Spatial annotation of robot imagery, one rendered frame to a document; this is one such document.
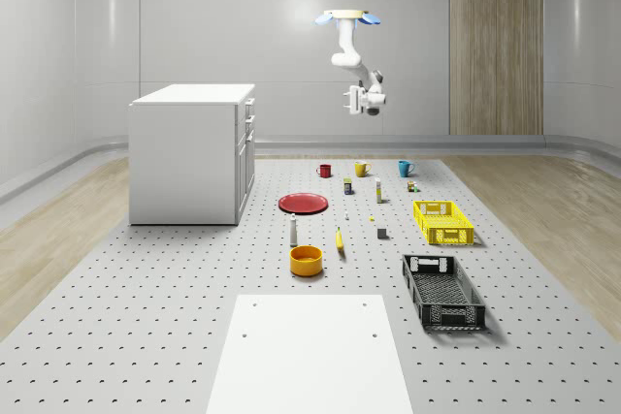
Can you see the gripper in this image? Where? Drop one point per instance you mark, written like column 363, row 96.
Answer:
column 356, row 100

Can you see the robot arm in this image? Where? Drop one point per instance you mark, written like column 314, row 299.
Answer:
column 345, row 45

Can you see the yellow mug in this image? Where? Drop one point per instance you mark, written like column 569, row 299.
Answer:
column 360, row 169

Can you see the red mug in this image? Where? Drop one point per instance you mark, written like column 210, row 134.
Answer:
column 325, row 171

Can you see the blue mug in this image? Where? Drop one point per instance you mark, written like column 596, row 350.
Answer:
column 404, row 169

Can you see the drone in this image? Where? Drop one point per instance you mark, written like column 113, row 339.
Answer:
column 343, row 14

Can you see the flat-sided can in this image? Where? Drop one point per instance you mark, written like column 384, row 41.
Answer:
column 347, row 187

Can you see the yellow carton box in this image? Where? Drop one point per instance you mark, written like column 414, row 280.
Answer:
column 378, row 191

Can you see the puzzle cube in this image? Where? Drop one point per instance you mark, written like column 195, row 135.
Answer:
column 413, row 186

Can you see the red plate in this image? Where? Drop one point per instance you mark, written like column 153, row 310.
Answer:
column 303, row 203

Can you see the grey cube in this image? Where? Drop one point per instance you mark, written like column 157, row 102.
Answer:
column 382, row 233

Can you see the banana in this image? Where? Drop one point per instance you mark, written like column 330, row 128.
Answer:
column 339, row 239

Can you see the small white bottle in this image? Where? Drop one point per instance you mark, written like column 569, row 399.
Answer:
column 293, row 232

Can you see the yellow basket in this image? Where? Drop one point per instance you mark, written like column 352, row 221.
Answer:
column 446, row 234

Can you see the yellow bowl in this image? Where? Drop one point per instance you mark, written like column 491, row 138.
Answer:
column 306, row 266

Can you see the white cabinet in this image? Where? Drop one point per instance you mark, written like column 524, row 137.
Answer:
column 184, row 162

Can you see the dark grey basket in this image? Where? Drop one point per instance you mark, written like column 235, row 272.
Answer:
column 453, row 314

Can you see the white board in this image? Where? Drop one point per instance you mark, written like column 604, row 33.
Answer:
column 310, row 360

